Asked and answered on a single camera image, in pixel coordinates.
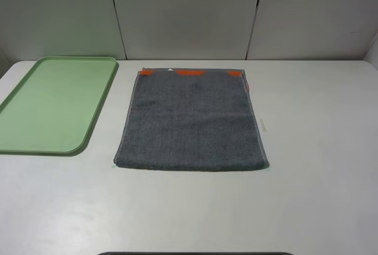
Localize clear tape strip on table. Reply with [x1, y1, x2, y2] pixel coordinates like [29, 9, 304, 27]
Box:
[259, 119, 268, 132]

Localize green plastic tray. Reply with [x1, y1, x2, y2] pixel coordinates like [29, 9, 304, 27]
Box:
[1, 56, 118, 155]

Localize grey towel with orange pattern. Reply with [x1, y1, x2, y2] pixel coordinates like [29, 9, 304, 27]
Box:
[114, 68, 269, 172]

